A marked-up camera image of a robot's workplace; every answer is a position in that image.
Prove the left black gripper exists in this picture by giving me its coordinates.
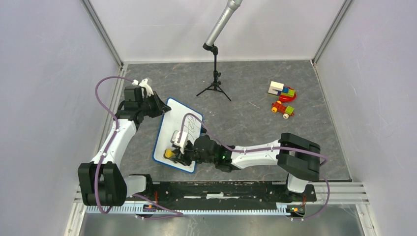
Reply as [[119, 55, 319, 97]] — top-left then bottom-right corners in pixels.
[[139, 91, 171, 118]]

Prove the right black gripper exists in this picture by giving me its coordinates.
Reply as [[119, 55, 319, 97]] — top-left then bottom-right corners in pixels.
[[171, 141, 216, 166]]

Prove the yellow bone-shaped eraser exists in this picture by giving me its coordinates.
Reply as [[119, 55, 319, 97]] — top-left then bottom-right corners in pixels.
[[164, 149, 175, 159]]

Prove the blue framed whiteboard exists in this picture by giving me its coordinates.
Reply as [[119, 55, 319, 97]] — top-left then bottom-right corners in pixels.
[[152, 97, 204, 173]]

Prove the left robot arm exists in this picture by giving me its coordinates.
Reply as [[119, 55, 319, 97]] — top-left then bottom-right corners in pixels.
[[78, 85, 171, 207]]

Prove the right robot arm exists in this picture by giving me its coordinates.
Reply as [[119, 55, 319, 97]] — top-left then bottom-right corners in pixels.
[[164, 131, 322, 201]]

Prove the black tripod mic stand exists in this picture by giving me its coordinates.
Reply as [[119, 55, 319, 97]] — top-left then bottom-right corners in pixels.
[[196, 43, 231, 101]]

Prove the red toy block car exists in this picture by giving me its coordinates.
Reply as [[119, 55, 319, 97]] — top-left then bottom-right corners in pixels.
[[271, 101, 295, 119]]

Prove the silver microphone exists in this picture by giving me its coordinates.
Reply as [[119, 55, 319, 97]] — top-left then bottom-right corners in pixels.
[[203, 0, 242, 50]]

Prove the colourful toy block stack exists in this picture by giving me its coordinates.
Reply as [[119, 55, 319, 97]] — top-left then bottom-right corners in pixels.
[[268, 81, 297, 103]]

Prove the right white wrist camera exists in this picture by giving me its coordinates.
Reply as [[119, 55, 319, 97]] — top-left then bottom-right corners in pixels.
[[171, 130, 188, 148]]

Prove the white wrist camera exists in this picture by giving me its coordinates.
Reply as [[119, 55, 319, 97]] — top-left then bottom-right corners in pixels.
[[131, 78, 154, 99], [171, 130, 188, 148]]

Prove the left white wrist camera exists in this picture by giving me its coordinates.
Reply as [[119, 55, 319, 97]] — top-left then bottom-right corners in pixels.
[[131, 78, 154, 99]]

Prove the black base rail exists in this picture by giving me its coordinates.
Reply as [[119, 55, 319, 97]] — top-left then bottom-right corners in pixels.
[[141, 181, 317, 210]]

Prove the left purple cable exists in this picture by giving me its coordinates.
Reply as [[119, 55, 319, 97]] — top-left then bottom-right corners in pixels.
[[93, 76, 186, 219]]

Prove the white cable duct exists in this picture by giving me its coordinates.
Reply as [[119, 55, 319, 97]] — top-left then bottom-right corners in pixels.
[[85, 202, 307, 217]]

